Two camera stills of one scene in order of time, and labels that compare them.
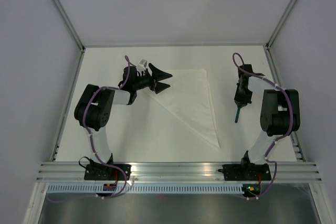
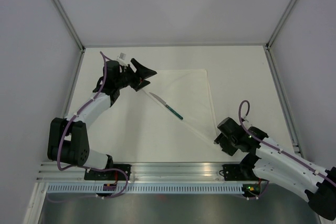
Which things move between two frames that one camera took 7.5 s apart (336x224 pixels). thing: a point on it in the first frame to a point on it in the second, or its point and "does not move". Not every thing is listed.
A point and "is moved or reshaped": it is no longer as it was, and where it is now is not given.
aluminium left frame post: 67,20 does not move
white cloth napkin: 189,96 does not move
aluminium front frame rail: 179,171 does not move
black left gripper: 158,75 to 142,71
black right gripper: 243,102 to 221,138
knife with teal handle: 237,115 is moved or reshaped
